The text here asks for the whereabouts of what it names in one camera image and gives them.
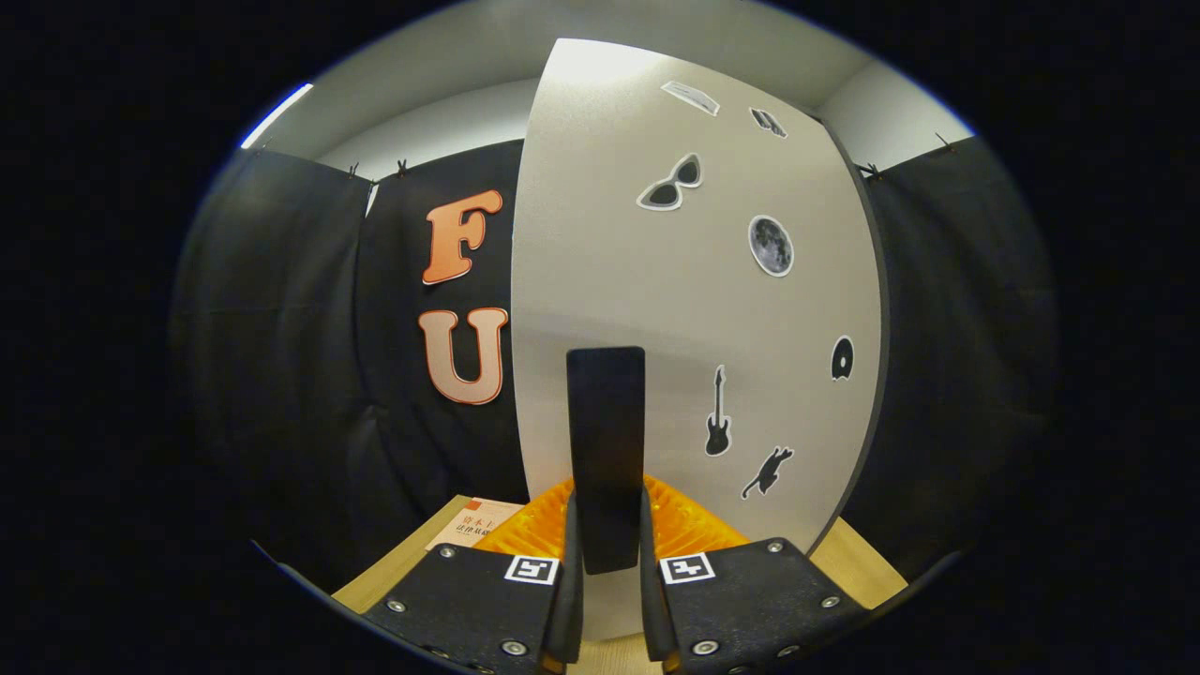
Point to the beige book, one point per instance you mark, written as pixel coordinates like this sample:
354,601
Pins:
473,525

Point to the black backdrop cloth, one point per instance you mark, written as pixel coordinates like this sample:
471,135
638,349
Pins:
281,328

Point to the white shoe cabinet door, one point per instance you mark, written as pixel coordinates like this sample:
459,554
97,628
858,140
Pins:
609,234

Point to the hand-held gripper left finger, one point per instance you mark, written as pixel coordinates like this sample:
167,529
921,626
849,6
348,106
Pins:
570,600

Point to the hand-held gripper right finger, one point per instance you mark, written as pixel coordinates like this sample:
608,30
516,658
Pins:
652,609

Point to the ceiling light strip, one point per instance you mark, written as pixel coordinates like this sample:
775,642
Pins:
277,115

